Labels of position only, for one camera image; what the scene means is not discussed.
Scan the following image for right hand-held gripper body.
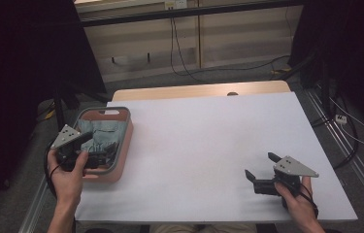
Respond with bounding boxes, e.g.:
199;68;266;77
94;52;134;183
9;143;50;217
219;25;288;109
252;155;320;209

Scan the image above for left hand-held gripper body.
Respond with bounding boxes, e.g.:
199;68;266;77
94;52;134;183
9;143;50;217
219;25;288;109
50;123;107;173

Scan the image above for pink basket with grey rim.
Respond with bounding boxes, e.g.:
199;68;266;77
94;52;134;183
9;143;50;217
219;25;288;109
72;106;135;184

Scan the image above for light denim shorts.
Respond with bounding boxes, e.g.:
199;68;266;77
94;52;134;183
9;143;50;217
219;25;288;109
76;118;128;155

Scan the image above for person's right hand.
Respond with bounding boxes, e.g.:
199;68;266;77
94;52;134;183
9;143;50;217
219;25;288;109
273;176;319;227

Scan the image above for person's left hand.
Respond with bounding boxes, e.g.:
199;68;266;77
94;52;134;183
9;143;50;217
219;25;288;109
47;149;89;208

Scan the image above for black metal stand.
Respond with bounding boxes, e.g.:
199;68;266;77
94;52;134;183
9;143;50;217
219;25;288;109
278;52;334;119
51;79;110;141

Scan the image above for white table cover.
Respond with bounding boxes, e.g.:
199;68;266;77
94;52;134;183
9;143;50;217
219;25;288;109
74;91;359;224

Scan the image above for person's legs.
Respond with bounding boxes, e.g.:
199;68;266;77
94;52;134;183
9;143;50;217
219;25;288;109
149;222;259;233

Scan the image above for black curtain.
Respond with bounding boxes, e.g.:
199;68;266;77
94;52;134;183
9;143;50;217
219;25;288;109
0;0;108;224
287;0;364;137

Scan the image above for wooden table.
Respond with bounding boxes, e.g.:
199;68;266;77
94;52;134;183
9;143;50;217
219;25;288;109
111;80;292;102

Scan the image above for beige cabinet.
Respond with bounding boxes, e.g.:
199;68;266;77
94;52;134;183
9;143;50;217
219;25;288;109
73;0;304;83

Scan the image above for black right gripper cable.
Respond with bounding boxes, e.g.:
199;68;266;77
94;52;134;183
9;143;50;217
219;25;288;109
298;183;320;218

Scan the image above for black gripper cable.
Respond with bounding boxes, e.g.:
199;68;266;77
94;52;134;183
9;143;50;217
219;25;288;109
43;138;61;199
298;183;320;218

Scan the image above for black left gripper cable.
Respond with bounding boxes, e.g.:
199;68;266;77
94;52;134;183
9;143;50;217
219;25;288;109
43;138;61;199

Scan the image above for aluminium floor rail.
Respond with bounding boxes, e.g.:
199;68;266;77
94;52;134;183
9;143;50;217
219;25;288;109
17;127;72;233
304;87;364;213

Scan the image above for black floor cable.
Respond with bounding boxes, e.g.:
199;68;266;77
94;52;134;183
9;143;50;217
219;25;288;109
310;91;361;171

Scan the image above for white floor cable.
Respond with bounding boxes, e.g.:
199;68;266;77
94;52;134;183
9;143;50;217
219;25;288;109
328;96;364;147

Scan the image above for black hanging cable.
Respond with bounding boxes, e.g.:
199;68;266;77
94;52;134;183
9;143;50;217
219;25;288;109
169;17;291;83

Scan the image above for white wall socket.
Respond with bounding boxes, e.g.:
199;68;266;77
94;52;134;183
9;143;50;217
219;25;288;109
164;0;188;10

